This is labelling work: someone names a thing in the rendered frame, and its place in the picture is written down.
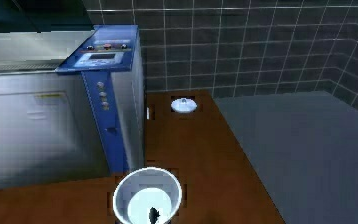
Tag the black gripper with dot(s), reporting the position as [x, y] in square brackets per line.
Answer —
[153, 216]

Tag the white round bin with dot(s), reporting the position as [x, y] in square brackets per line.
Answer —
[120, 196]

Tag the small white block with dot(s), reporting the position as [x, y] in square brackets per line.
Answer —
[148, 113]

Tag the silver blue washing machine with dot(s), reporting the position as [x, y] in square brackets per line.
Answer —
[47, 126]

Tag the white round dish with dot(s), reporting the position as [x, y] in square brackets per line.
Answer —
[184, 106]

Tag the brown wooden counter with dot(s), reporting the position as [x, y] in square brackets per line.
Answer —
[203, 166]

